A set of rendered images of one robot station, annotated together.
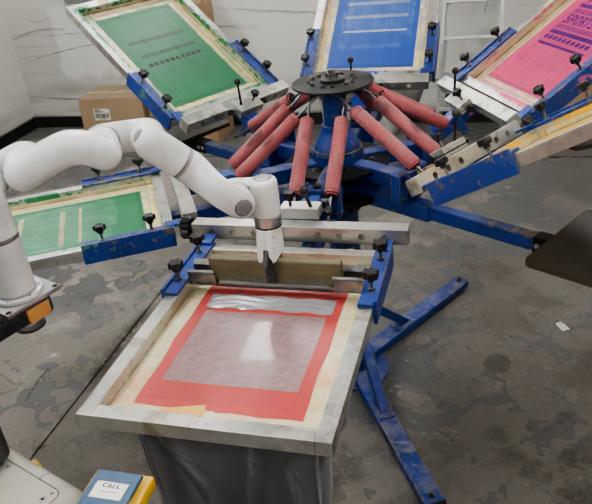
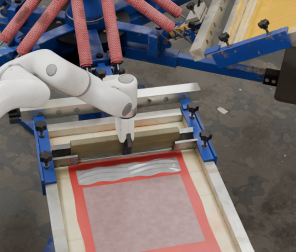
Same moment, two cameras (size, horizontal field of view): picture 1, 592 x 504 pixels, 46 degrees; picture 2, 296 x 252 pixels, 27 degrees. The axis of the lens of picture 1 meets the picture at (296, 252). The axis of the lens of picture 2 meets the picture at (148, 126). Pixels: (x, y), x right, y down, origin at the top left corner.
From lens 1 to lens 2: 1.05 m
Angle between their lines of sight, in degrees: 29
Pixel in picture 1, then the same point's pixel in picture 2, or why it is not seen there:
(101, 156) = (41, 98)
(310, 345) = (185, 200)
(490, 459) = not seen: hidden behind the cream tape
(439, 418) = not seen: hidden behind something
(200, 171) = (97, 88)
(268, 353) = (160, 214)
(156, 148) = (71, 79)
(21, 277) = not seen: outside the picture
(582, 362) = (246, 136)
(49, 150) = not seen: outside the picture
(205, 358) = (117, 231)
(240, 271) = (98, 150)
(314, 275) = (159, 142)
